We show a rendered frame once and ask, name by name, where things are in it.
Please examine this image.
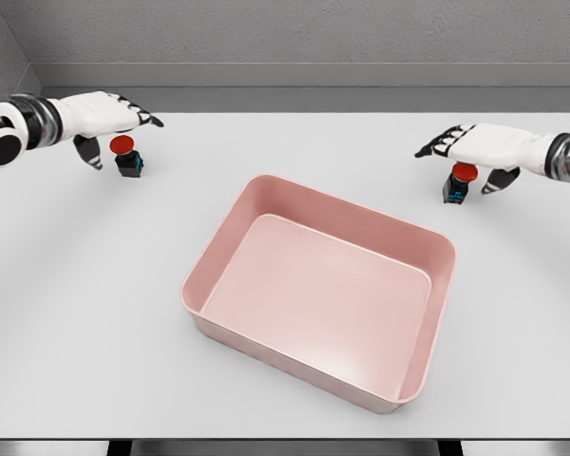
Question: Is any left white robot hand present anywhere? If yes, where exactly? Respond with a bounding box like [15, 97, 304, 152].
[72, 91, 165, 171]

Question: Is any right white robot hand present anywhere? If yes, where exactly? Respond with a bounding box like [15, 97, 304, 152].
[413, 123, 527, 196]

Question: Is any pink rectangular basket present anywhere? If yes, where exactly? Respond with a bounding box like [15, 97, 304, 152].
[180, 173, 458, 417]

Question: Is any red button industrial switch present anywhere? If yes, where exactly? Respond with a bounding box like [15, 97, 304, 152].
[442, 161, 478, 205]
[109, 134, 144, 181]

